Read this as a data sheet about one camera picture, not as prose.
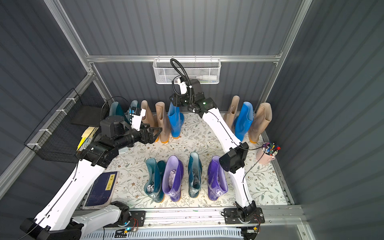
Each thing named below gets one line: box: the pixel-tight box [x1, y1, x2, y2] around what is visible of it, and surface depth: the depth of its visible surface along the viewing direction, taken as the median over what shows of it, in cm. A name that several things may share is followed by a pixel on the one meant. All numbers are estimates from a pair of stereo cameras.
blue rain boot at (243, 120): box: [234, 101, 254, 142], surface depth 90 cm
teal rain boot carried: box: [109, 101, 130, 125], surface depth 89 cm
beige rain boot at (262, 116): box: [248, 102, 273, 144], surface depth 88 cm
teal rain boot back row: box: [130, 99, 141, 109], surface depth 93 cm
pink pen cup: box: [256, 141, 282, 165], surface depth 86 cm
